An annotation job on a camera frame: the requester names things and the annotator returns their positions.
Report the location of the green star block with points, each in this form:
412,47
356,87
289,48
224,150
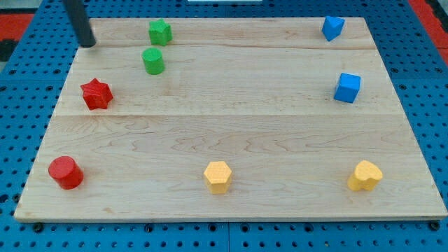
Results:
159,32

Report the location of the red star block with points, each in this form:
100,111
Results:
96,94

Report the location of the yellow hexagon block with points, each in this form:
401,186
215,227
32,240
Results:
218,177

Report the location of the light wooden board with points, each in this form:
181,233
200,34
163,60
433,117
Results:
256,93

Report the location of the green cylinder block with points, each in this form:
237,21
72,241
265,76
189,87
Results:
153,61

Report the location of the blue cube block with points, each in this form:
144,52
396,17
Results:
348,87

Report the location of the blue triangle block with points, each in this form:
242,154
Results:
332,27

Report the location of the yellow heart block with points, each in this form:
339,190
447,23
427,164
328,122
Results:
365,176

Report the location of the red cylinder block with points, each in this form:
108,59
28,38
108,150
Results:
65,172

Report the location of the black cylindrical pointer stick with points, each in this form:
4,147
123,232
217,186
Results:
80,22

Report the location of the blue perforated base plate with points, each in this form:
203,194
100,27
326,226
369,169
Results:
33,77

